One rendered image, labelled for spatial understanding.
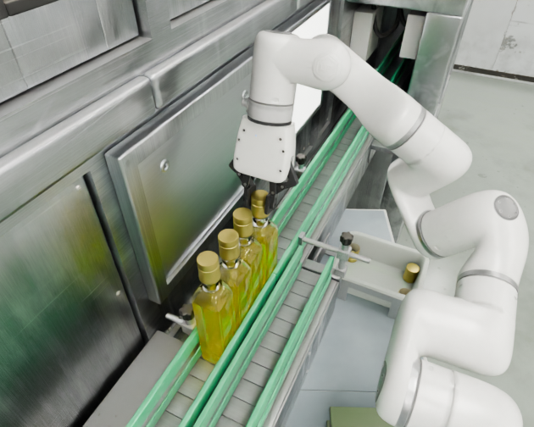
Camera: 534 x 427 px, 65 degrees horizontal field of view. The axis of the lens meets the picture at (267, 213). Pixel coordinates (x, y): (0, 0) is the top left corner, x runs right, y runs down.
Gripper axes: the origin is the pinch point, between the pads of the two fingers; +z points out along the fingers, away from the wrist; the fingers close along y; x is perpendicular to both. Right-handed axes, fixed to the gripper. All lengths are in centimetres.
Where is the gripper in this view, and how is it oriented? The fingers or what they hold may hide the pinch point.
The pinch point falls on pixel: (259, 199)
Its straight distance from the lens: 77.3
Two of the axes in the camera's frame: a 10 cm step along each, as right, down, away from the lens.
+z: -1.1, 8.8, 4.7
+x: 4.2, -3.9, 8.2
